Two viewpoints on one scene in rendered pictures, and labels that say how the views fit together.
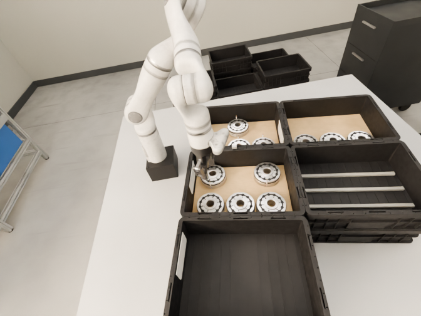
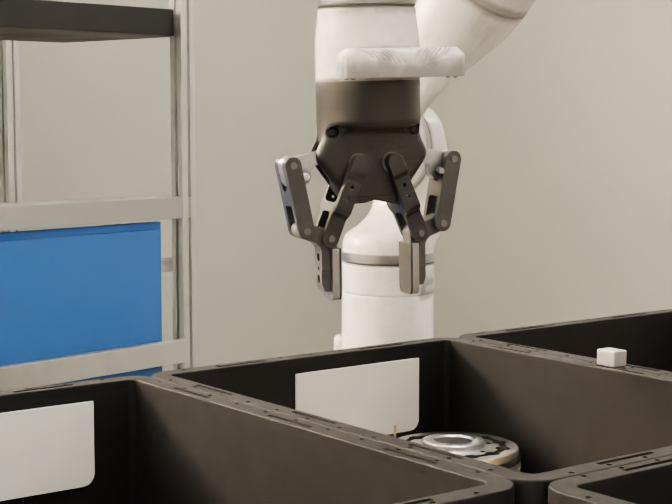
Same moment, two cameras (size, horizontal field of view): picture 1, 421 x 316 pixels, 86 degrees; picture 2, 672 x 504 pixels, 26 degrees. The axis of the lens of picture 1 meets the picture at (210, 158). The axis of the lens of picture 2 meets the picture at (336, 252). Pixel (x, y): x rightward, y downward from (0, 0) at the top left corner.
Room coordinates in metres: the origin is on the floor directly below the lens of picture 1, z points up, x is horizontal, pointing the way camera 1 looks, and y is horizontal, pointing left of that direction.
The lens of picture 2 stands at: (-0.32, -0.65, 1.12)
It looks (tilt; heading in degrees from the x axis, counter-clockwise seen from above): 5 degrees down; 41
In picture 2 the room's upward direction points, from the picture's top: straight up
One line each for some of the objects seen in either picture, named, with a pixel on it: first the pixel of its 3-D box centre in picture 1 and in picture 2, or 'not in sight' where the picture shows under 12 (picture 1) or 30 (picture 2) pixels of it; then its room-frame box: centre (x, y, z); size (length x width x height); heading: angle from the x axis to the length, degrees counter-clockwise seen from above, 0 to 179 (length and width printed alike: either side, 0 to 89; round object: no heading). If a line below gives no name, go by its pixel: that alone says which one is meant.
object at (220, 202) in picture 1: (210, 204); not in sight; (0.45, 0.03, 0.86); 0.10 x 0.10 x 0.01
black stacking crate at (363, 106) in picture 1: (329, 128); not in sight; (0.70, -0.54, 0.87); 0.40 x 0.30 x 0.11; 78
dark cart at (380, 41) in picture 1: (386, 63); not in sight; (1.76, -1.71, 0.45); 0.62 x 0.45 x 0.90; 88
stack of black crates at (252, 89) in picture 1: (238, 100); not in sight; (1.85, -0.37, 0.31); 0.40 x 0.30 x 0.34; 88
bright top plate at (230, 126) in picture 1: (237, 125); not in sight; (0.85, -0.16, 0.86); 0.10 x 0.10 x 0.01
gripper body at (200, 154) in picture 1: (203, 148); (368, 136); (0.49, 0.02, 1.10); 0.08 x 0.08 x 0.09
